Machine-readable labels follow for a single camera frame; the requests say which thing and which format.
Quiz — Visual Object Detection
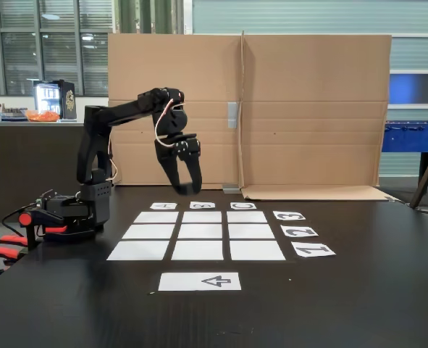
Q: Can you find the black octagonal token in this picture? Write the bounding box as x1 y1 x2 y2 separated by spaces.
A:
175 182 197 196

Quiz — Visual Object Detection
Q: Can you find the white square paper sheet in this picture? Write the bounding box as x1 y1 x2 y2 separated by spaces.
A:
171 240 225 261
227 211 269 223
122 223 176 240
181 211 222 223
106 240 170 262
230 240 287 262
133 211 180 224
228 223 276 240
177 223 223 240

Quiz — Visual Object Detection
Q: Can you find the number 3 paper label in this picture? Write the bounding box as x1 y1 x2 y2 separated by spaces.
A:
272 211 306 221

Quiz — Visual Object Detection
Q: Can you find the white arrow paper sheet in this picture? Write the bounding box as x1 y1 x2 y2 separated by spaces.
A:
158 272 243 291

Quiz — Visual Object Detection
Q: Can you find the number 2 paper label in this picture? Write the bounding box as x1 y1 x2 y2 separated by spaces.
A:
280 225 319 239

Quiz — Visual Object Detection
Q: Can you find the black mini fridge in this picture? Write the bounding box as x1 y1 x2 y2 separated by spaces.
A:
33 79 77 121

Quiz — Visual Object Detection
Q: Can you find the brown cardboard panel with flap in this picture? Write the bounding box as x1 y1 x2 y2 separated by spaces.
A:
240 30 398 202

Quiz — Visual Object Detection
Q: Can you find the orange snack bag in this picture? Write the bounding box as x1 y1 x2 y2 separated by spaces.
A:
25 110 61 123

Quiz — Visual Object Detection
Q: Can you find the number 1 paper label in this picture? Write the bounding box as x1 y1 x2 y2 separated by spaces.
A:
291 242 337 259

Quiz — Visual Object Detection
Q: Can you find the black orange table clamp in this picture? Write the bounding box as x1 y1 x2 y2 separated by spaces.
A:
17 206 70 251

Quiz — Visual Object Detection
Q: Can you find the dark brown counter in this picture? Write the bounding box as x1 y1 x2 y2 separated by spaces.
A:
0 121 108 223

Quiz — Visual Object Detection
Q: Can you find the blue foosball table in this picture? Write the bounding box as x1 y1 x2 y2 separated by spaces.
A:
382 120 428 186

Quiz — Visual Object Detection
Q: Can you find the white red servo cable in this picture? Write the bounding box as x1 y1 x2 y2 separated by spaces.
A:
154 96 185 148

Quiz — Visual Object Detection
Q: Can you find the black power cable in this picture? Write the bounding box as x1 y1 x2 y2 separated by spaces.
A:
1 204 37 239

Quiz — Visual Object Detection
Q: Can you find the orange handled clamp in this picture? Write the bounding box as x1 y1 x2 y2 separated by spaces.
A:
0 234 29 279

